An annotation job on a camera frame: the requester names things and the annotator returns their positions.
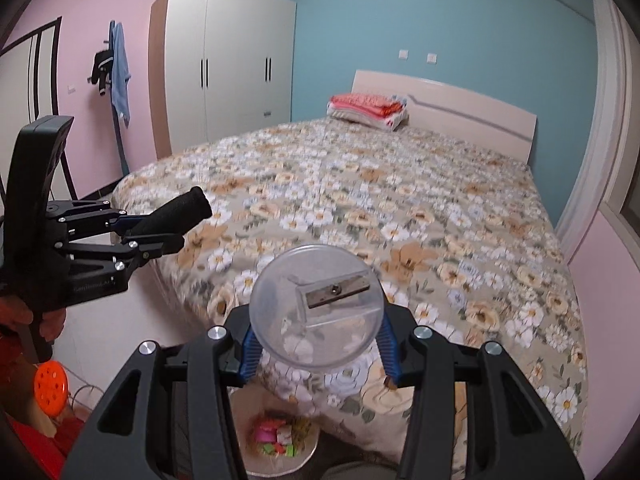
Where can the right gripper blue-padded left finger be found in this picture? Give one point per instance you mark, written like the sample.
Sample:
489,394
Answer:
129,434

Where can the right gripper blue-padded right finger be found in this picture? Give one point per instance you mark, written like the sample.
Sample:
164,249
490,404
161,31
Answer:
511,433

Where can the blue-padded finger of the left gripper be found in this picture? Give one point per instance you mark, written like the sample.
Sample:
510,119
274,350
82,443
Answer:
113,264
90,216

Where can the black foam cylinder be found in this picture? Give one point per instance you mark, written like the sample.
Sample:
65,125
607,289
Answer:
178,216

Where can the pink plastic cup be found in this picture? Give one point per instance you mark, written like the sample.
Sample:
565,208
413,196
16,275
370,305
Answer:
267,431

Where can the clear round pencil sharpener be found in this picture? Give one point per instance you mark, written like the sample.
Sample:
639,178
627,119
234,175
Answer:
316,307

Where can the white medicine box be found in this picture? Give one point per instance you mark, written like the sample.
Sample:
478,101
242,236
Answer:
285,435

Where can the trash bin with plastic liner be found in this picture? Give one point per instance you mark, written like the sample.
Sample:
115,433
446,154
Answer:
253,404

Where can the person's left hand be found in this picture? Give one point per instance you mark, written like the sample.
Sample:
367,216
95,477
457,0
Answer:
14,314

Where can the black coat rack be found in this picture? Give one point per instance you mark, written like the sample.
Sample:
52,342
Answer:
123,162

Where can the orange perforated plastic stool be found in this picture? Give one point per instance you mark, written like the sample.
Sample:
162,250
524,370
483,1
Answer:
51,390

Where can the blue hanging towel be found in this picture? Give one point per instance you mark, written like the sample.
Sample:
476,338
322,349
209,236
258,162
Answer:
120,74

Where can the black hanging garment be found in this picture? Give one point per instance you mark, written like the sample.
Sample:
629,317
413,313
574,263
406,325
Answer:
101,70

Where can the black metal rack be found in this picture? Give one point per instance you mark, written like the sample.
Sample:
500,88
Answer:
29,85

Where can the floral bed cover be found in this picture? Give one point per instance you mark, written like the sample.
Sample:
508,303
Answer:
457,234

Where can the white wardrobe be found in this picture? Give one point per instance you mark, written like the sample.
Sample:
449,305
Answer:
218,68

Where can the white curtain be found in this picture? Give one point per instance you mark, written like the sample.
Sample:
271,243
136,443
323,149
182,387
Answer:
605,172

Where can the folded red blanket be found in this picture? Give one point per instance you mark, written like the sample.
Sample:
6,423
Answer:
369,104

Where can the cream bed headboard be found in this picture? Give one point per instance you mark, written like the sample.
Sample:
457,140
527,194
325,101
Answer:
457,112

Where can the dark window frame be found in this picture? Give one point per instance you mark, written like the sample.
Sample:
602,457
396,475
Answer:
627,204

